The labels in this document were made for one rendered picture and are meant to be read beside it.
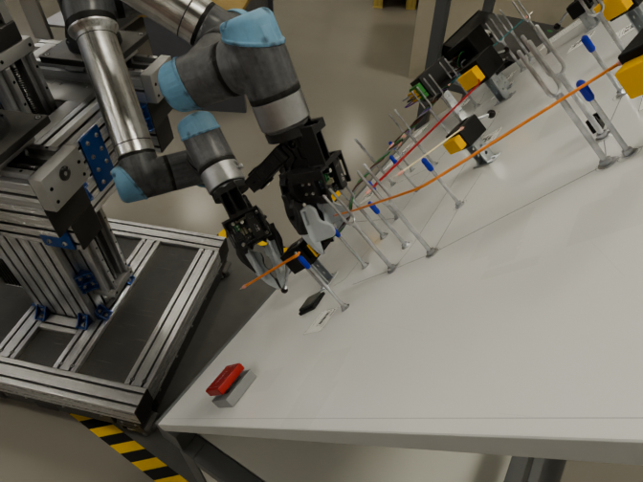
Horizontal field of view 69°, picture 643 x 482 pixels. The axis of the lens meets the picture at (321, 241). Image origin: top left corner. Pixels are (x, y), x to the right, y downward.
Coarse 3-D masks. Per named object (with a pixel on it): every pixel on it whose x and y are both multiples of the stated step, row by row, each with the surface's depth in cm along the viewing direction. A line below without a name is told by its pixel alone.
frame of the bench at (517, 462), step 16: (192, 448) 91; (208, 448) 91; (192, 464) 94; (208, 464) 89; (224, 464) 89; (512, 464) 89; (224, 480) 87; (240, 480) 87; (256, 480) 87; (512, 480) 87
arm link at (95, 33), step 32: (64, 0) 90; (96, 0) 90; (96, 32) 90; (96, 64) 90; (96, 96) 92; (128, 96) 92; (128, 128) 91; (128, 160) 91; (160, 160) 93; (128, 192) 91; (160, 192) 95
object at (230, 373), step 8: (224, 368) 71; (232, 368) 68; (240, 368) 68; (224, 376) 68; (232, 376) 67; (240, 376) 69; (216, 384) 67; (224, 384) 66; (232, 384) 68; (208, 392) 69; (216, 392) 66; (224, 392) 66
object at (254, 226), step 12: (240, 180) 87; (216, 192) 86; (228, 192) 84; (240, 192) 86; (228, 204) 86; (240, 204) 86; (240, 216) 84; (252, 216) 83; (264, 216) 89; (228, 228) 85; (240, 228) 85; (252, 228) 83; (264, 228) 85; (240, 240) 84; (252, 240) 84; (264, 240) 89
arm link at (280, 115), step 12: (288, 96) 62; (300, 96) 64; (252, 108) 65; (264, 108) 63; (276, 108) 63; (288, 108) 63; (300, 108) 64; (264, 120) 64; (276, 120) 63; (288, 120) 64; (300, 120) 64; (264, 132) 66; (276, 132) 65
